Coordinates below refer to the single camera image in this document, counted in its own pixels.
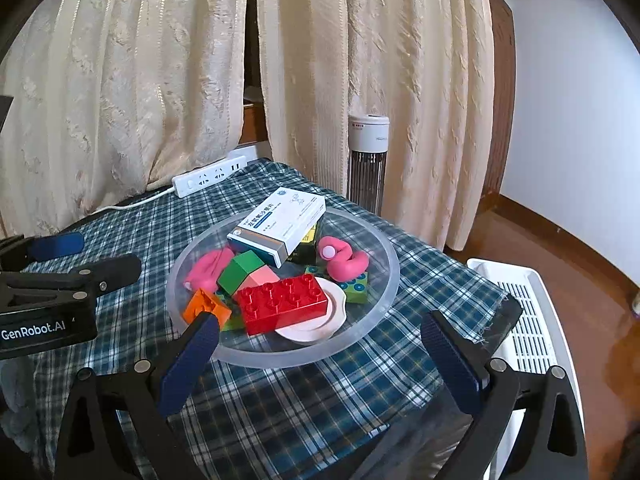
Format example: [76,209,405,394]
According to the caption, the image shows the orange building block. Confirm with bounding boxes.
[182,288,231,328]

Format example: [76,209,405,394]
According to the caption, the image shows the yellow green tin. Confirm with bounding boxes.
[288,221,321,266]

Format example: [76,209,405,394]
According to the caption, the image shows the clear plastic bowl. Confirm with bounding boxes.
[165,207,400,370]

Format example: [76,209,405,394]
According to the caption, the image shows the pink round compact case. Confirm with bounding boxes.
[276,278,347,346]

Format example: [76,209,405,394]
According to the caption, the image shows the white blue medicine box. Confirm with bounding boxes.
[227,188,326,269]

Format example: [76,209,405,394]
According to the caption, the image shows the white power strip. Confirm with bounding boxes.
[171,155,247,198]

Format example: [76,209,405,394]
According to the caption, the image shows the left cream curtain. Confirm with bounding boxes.
[1,0,247,236]

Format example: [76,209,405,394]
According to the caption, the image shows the white plastic basket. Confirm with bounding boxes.
[465,257,586,480]

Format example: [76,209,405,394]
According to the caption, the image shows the right cream curtain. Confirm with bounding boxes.
[257,0,495,250]

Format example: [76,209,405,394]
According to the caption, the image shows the red building brick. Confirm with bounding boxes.
[235,273,329,336]

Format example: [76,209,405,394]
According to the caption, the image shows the white tower heater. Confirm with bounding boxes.
[348,114,390,216]

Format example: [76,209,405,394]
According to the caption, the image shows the cream curtain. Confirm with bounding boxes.
[1,0,247,236]
[257,0,495,250]

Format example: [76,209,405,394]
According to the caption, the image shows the blue plaid cloth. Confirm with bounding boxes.
[32,159,504,479]

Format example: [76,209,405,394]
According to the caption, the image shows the white power cable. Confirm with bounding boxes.
[89,185,177,216]

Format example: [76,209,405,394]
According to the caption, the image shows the pink foam hair roller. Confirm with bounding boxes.
[317,236,370,283]

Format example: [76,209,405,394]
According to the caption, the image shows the green block blue circles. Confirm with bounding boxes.
[304,266,369,304]

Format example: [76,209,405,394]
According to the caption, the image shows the pink green building block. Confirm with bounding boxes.
[217,250,280,296]

